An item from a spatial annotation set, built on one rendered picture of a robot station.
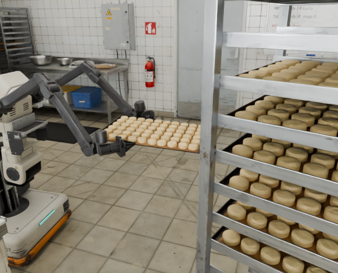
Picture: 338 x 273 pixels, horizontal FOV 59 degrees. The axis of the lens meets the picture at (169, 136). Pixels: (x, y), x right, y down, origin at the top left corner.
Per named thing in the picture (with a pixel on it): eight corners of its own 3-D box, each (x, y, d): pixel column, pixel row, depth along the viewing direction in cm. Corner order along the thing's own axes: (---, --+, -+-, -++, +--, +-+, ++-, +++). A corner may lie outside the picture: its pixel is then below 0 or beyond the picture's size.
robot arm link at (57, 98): (52, 88, 164) (37, 90, 153) (59, 82, 161) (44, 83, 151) (96, 154, 163) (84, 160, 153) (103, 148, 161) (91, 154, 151)
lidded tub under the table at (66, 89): (49, 104, 528) (46, 90, 519) (65, 98, 569) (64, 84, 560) (67, 106, 516) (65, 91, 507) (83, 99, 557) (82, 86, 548)
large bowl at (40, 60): (25, 65, 519) (23, 57, 513) (40, 63, 553) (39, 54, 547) (43, 66, 507) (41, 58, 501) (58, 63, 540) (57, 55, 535)
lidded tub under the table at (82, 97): (70, 106, 513) (69, 92, 504) (85, 100, 555) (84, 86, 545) (90, 109, 502) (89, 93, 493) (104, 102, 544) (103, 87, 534)
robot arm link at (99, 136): (93, 150, 162) (84, 155, 154) (90, 129, 160) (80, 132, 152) (113, 150, 158) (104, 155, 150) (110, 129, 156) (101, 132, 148)
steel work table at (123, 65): (18, 116, 544) (7, 60, 509) (46, 105, 608) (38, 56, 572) (111, 127, 485) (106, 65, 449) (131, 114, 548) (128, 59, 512)
